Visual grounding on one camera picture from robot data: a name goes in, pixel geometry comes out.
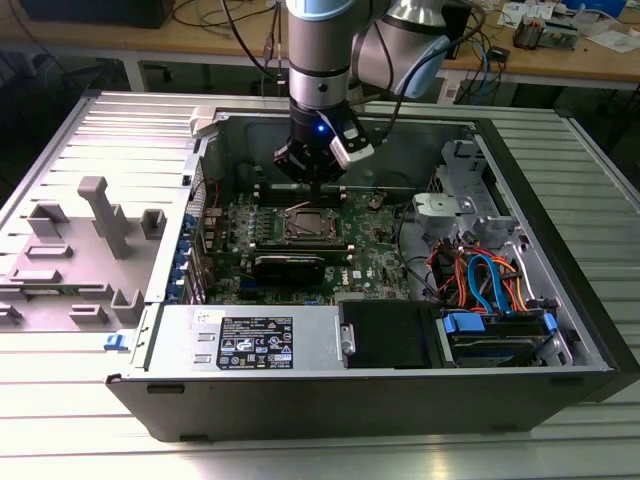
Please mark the white plastic case latch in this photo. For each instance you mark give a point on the white plastic case latch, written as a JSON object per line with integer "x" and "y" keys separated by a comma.
{"x": 202, "y": 122}

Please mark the silver CPU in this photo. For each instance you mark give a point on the silver CPU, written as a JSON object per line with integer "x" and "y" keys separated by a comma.
{"x": 322, "y": 222}

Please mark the CPU socket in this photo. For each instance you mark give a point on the CPU socket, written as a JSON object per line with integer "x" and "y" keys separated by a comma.
{"x": 312, "y": 240}

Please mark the wooden desk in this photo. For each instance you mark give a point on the wooden desk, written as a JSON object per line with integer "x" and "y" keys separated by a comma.
{"x": 550, "y": 65}

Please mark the silver power supply unit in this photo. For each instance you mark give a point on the silver power supply unit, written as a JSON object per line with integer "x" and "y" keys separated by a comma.
{"x": 175, "y": 340}

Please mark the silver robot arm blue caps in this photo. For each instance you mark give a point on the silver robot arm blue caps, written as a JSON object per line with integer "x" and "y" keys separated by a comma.
{"x": 320, "y": 50}

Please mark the blue slot retainer clip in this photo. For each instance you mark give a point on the blue slot retainer clip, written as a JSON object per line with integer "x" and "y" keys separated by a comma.
{"x": 175, "y": 292}
{"x": 188, "y": 224}
{"x": 179, "y": 271}
{"x": 184, "y": 247}

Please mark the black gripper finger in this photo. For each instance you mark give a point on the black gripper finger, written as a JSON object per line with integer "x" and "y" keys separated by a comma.
{"x": 332, "y": 167}
{"x": 292, "y": 162}

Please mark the black graphics card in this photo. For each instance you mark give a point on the black graphics card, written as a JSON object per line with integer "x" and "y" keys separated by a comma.
{"x": 287, "y": 270}

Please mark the grey parts rack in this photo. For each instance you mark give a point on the grey parts rack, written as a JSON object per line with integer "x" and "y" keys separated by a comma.
{"x": 75, "y": 270}

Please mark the small black box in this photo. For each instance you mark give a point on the small black box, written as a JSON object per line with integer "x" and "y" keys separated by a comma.
{"x": 499, "y": 54}

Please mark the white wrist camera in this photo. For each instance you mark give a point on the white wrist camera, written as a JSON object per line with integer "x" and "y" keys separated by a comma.
{"x": 352, "y": 150}

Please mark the white paper sheet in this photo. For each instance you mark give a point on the white paper sheet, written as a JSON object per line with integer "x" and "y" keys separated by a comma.
{"x": 617, "y": 41}

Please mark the black tower box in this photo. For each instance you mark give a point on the black tower box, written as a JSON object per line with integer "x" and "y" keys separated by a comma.
{"x": 460, "y": 20}

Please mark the round coin battery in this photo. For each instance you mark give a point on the round coin battery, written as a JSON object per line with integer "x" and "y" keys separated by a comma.
{"x": 376, "y": 201}

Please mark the small blue plastic clip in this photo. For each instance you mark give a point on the small blue plastic clip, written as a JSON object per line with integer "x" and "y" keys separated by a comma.
{"x": 114, "y": 341}

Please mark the copper coil cooler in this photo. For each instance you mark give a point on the copper coil cooler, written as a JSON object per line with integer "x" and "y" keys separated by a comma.
{"x": 529, "y": 35}

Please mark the black monitor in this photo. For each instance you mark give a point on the black monitor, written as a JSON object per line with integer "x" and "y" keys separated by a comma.
{"x": 100, "y": 12}

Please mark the white printed card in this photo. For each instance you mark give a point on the white printed card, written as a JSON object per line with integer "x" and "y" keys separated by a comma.
{"x": 511, "y": 14}

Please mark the hard disk in blue carrier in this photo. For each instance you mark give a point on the hard disk in blue carrier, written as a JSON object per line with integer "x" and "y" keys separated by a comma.
{"x": 500, "y": 345}

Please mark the green motherboard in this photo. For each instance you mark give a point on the green motherboard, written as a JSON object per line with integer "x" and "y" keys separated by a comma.
{"x": 370, "y": 260}

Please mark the open black PC case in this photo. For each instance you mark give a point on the open black PC case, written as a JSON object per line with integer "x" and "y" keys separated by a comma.
{"x": 350, "y": 405}

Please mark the grey desk device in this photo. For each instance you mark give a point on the grey desk device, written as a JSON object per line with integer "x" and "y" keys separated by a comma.
{"x": 560, "y": 37}

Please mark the silver metal bracket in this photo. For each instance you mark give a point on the silver metal bracket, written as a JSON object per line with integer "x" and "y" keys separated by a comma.
{"x": 437, "y": 206}

